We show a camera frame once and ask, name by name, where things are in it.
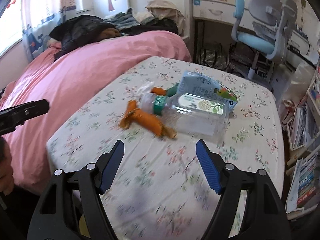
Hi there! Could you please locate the clear plastic water bottle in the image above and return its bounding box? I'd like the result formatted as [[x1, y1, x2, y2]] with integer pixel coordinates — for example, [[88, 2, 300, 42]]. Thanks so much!
[[139, 93, 229, 144]]

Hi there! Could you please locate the long orange peel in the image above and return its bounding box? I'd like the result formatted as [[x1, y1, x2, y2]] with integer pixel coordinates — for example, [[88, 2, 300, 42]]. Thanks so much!
[[119, 100, 177, 139]]

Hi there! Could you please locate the person's left hand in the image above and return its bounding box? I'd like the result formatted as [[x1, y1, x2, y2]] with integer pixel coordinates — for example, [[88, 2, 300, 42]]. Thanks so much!
[[1, 137, 14, 196]]

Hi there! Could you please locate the pink duvet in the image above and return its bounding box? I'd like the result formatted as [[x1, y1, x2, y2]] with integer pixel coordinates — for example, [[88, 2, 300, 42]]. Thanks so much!
[[1, 31, 191, 193]]

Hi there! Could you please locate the stack of books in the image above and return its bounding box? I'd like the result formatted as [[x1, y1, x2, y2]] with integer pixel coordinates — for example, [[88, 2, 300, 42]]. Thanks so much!
[[285, 100, 319, 219]]

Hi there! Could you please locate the black down jacket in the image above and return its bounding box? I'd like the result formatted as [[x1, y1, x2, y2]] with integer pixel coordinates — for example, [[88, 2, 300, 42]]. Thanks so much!
[[49, 15, 115, 59]]

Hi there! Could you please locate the patterned window curtain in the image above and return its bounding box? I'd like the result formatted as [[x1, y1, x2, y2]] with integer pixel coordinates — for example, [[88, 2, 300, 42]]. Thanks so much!
[[21, 0, 76, 62]]

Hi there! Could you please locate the small orange peel piece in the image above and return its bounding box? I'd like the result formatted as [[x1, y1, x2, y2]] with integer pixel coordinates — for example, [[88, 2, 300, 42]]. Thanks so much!
[[151, 87, 167, 96]]

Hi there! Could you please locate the pile of clothes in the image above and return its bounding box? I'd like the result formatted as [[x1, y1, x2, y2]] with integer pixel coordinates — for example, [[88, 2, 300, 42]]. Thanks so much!
[[104, 8, 178, 36]]

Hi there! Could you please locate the blue grey desk chair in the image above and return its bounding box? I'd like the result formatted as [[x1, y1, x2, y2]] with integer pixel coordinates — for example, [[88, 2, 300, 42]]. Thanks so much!
[[232, 0, 297, 89]]

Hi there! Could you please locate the white desk with drawer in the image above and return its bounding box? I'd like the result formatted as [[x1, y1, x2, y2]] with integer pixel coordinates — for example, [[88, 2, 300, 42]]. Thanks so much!
[[193, 0, 319, 60]]

